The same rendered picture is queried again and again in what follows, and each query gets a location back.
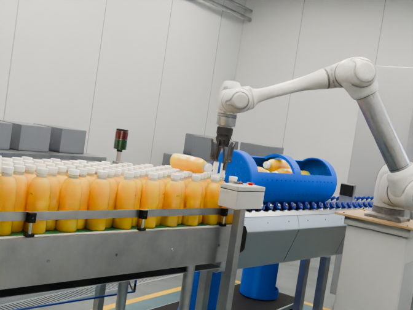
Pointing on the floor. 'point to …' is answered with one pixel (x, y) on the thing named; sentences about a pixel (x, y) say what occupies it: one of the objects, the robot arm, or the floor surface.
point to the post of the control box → (232, 259)
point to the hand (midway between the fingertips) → (219, 170)
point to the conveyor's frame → (110, 259)
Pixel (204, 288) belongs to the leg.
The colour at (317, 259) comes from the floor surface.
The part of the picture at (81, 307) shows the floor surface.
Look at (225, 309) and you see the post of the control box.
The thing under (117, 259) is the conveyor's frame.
